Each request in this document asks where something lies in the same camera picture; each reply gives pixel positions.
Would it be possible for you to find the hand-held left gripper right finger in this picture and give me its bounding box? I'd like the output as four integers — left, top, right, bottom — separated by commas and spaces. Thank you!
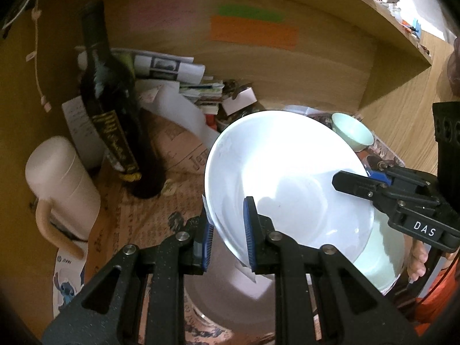
243, 197, 428, 345

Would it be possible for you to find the handwritten white paper note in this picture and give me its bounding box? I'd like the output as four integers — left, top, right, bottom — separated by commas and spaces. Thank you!
62, 96, 108, 170

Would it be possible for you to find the pink sticky note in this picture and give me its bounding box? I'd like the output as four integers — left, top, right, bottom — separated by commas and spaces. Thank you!
127, 0, 200, 33

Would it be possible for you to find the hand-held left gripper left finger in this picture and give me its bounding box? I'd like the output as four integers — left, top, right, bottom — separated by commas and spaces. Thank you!
42, 208, 216, 345

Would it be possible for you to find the dark wine bottle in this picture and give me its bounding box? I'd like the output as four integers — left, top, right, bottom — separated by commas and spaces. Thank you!
78, 0, 169, 199

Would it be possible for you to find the white card box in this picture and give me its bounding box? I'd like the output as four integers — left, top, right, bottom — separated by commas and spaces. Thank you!
221, 87, 257, 115

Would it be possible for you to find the wooden shelf board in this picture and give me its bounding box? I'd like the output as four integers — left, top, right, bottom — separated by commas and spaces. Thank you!
309, 0, 434, 112

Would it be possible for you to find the white string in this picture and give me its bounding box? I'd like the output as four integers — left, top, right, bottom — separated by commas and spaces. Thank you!
30, 5, 51, 112

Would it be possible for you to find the mint green plate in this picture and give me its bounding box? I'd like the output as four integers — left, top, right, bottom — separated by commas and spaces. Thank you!
354, 208, 405, 293

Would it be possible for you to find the orange sticky note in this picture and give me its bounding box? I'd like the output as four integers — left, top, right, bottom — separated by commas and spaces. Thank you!
209, 15, 300, 51

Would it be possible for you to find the cartoon print white mat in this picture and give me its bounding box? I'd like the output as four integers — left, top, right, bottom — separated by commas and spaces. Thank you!
53, 248, 87, 319

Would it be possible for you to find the pale pink plate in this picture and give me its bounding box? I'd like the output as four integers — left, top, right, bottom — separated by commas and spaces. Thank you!
181, 205, 399, 335

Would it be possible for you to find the newspaper print table mat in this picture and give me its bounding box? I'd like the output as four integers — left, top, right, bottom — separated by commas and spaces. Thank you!
86, 108, 405, 345

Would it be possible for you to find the large white bowl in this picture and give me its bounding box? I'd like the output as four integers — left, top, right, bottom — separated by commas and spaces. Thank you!
204, 111, 375, 267

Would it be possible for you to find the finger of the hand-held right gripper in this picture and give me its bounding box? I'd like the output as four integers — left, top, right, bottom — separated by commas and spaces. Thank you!
332, 170, 407, 220
367, 166, 437, 195

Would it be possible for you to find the person's right hand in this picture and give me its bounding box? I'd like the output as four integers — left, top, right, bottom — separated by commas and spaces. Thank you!
407, 239, 430, 284

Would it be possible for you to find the orange clothing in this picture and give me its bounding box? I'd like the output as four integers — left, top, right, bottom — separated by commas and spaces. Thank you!
411, 255, 460, 335

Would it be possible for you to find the mint green bowl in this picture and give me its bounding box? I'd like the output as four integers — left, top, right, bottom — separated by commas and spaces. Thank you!
331, 112, 374, 152

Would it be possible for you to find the curled white paper sheet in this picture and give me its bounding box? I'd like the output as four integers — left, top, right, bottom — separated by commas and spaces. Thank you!
138, 84, 221, 146

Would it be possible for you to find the cream mug with handle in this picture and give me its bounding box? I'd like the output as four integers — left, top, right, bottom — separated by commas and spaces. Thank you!
25, 136, 101, 259

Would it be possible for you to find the stack of newspapers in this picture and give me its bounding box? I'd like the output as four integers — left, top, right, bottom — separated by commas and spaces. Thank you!
111, 47, 225, 112

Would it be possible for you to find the green sticky note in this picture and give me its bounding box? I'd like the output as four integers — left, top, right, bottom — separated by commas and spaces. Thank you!
219, 4, 284, 22

